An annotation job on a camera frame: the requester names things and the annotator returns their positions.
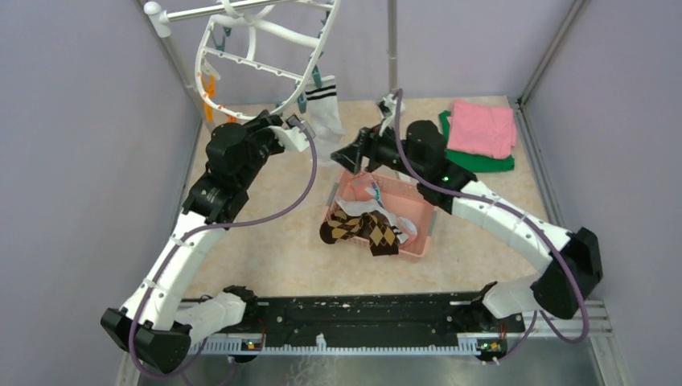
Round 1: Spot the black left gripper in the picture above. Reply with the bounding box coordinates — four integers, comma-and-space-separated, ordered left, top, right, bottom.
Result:
236, 109, 290, 187

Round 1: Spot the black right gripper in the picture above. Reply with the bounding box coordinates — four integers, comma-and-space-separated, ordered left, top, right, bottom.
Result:
331, 118, 425, 182

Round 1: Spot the white black-striped sock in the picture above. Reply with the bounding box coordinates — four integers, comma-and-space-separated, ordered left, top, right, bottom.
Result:
304, 76, 347, 166

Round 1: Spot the brown argyle sock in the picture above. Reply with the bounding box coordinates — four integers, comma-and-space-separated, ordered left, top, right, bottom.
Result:
319, 208, 364, 244
359, 212, 401, 257

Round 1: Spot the pink striped sock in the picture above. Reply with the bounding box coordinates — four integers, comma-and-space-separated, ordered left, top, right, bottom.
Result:
351, 175, 417, 244

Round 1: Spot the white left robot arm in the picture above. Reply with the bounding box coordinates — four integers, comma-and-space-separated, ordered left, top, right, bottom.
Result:
101, 110, 285, 374

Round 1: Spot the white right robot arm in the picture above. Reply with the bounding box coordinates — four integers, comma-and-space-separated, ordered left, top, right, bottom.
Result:
331, 121, 603, 331

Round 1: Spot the white oval clip hanger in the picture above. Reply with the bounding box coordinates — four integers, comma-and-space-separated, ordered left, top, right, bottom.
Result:
194, 1, 340, 121

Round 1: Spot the pink plastic basket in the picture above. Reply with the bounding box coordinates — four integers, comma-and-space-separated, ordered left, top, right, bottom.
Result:
322, 171, 436, 259

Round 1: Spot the green folded cloth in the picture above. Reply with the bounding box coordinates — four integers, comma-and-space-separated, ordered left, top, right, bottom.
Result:
438, 110, 516, 173

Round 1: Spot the pink folded cloth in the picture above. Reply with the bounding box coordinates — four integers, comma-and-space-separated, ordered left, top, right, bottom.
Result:
447, 100, 517, 159

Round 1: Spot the white drying rack stand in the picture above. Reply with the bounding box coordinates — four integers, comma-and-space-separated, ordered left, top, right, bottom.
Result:
142, 0, 401, 228

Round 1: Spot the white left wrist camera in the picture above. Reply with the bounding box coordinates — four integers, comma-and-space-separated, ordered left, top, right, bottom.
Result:
270, 114, 315, 152

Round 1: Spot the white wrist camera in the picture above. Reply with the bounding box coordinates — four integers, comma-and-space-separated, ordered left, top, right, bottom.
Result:
376, 92, 405, 131
270, 114, 315, 152

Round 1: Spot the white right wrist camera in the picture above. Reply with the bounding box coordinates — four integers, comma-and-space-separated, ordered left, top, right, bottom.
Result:
376, 92, 405, 131

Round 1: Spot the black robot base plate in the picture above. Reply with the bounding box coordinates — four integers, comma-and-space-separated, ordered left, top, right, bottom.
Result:
222, 292, 525, 348

